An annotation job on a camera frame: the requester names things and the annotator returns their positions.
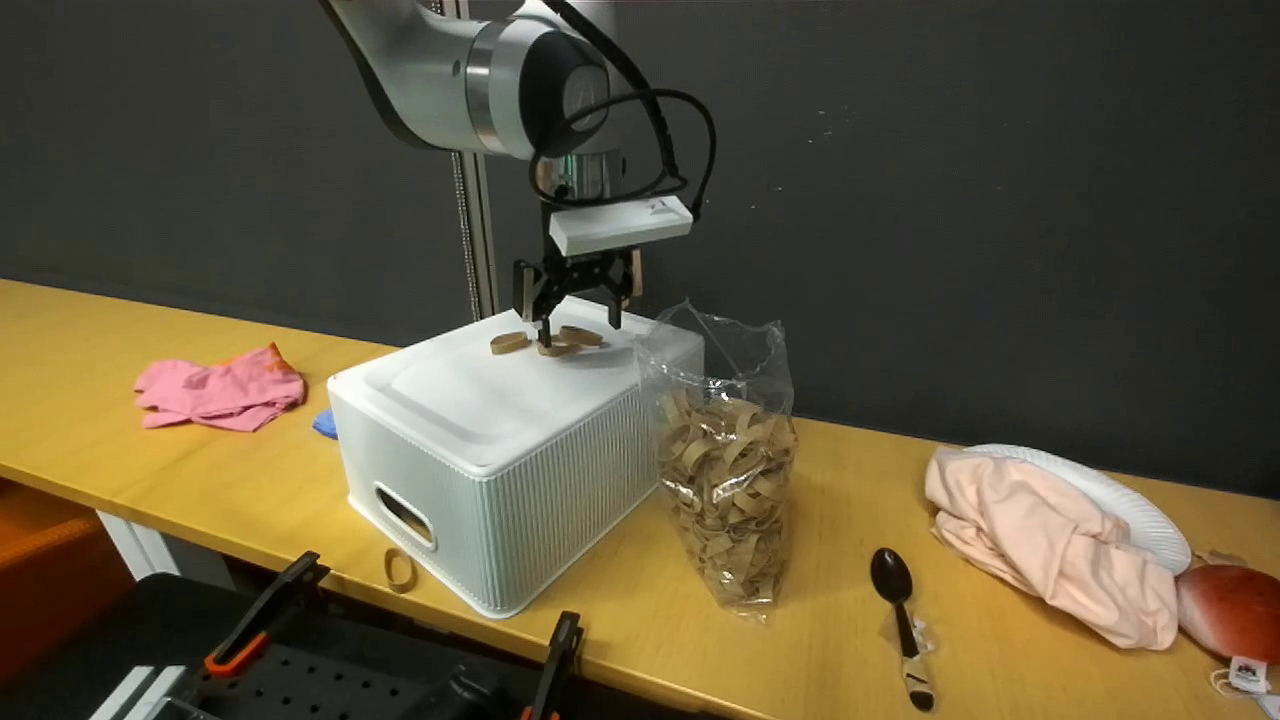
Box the black spoon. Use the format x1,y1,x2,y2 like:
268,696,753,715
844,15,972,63
870,543,942,715

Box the red round object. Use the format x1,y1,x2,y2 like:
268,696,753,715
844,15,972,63
1178,554,1280,673

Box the white plastic storage bin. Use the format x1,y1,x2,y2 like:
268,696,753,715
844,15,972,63
323,290,710,625

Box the small white tag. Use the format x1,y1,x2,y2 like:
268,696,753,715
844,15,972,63
1210,647,1278,704

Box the white plate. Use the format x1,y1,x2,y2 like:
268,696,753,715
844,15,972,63
992,441,1198,581

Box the clear bag of snacks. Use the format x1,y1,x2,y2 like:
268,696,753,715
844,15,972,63
635,300,802,615

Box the white metal bracket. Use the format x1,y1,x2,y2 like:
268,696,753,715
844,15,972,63
88,658,191,720

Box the pale pink cloth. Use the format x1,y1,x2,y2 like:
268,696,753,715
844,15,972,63
920,445,1186,654

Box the white table leg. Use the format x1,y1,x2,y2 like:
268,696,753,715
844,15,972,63
98,511,185,582

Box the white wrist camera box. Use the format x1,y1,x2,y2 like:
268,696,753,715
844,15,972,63
545,190,700,259

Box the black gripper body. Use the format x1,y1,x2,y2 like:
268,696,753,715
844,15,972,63
524,240,644,290

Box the orange brown cabinet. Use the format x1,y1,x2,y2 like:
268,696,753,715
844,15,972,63
0,475,138,696

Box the black perforated table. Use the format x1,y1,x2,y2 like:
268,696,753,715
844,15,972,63
0,572,671,720

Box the pink rubber gloves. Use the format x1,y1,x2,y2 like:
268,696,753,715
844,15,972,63
134,340,312,435

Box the black orange bar clamp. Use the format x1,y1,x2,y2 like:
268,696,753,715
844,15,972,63
200,549,332,681
524,608,594,720

